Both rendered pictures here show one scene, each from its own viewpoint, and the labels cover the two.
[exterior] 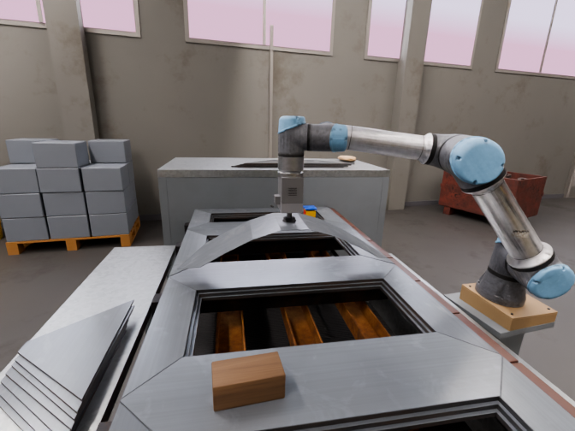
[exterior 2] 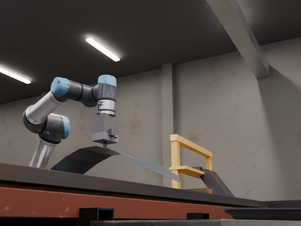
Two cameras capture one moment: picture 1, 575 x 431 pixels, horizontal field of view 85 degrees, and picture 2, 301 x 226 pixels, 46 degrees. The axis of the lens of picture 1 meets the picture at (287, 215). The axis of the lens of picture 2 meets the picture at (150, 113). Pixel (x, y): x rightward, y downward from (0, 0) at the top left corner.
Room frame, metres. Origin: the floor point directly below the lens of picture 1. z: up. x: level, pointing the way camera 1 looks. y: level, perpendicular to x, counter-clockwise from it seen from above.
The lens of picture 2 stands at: (1.73, 1.07, 0.74)
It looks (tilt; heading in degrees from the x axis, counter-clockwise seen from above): 17 degrees up; 225
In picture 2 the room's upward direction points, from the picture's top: straight up
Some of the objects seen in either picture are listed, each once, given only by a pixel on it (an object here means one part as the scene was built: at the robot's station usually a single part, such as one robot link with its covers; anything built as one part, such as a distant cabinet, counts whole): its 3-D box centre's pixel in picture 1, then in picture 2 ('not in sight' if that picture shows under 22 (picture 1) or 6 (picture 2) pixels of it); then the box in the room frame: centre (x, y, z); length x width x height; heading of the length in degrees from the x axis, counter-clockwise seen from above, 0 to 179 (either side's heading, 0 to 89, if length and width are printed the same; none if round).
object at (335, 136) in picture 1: (327, 137); (90, 95); (0.93, -0.11, 1.26); 0.11 x 0.11 x 0.08; 84
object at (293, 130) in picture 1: (293, 136); (106, 89); (0.92, -0.01, 1.26); 0.09 x 0.08 x 0.11; 84
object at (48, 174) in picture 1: (75, 191); not in sight; (3.29, 2.28, 0.53); 1.08 x 0.72 x 1.07; 107
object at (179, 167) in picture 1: (274, 166); not in sight; (2.03, 0.10, 1.03); 1.30 x 0.60 x 0.04; 101
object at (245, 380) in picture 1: (247, 379); (197, 194); (0.44, 0.06, 0.87); 0.12 x 0.06 x 0.05; 105
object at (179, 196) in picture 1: (279, 259); not in sight; (1.76, 0.04, 0.51); 1.30 x 0.04 x 1.01; 101
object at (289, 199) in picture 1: (286, 190); (107, 126); (0.92, 0.01, 1.10); 0.10 x 0.09 x 0.16; 99
